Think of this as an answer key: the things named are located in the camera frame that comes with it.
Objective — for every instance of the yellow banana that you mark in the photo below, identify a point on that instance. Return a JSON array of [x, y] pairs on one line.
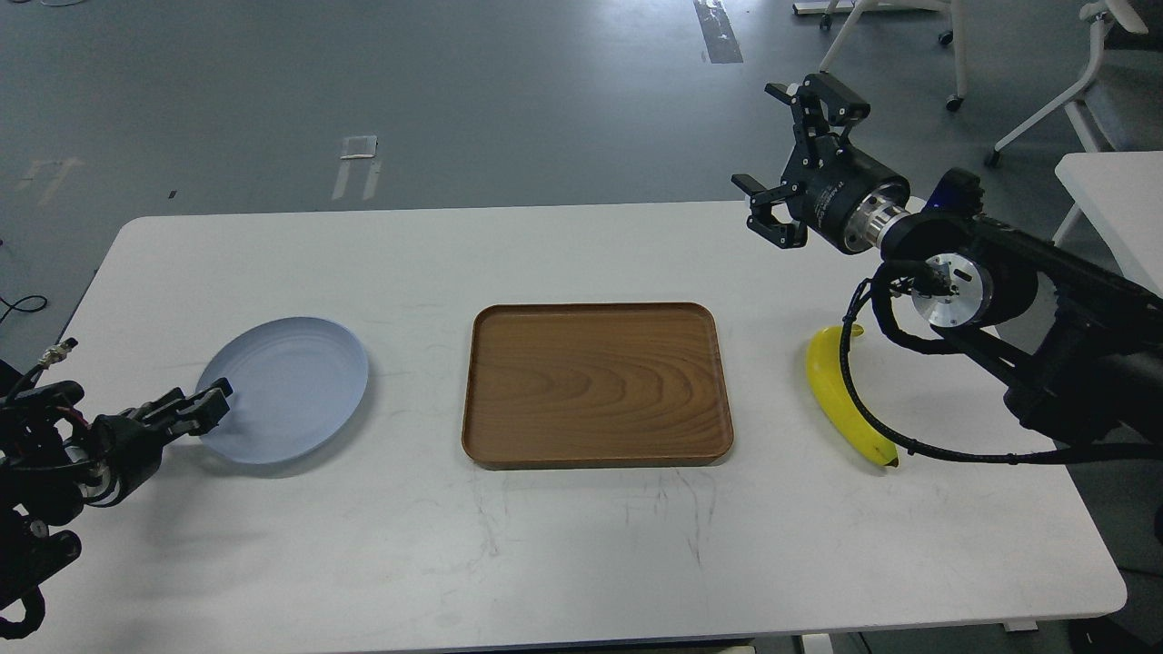
[[822, 368]]

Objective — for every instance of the brown wooden tray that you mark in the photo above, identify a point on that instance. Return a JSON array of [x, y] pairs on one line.
[[595, 385]]

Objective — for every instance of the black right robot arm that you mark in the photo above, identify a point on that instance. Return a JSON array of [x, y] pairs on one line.
[[1075, 347]]

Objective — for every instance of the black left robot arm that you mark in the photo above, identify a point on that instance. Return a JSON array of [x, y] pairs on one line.
[[57, 463]]

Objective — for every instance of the light blue plate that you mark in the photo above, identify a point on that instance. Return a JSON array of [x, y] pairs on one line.
[[296, 381]]

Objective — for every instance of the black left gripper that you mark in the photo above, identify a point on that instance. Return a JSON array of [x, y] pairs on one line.
[[133, 449]]

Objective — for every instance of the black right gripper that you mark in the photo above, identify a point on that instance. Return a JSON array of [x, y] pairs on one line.
[[832, 186]]

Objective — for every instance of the white rolling chair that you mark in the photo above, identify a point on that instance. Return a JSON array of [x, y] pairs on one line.
[[892, 36]]

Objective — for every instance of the white grey office chair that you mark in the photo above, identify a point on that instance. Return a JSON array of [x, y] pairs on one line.
[[1114, 106]]

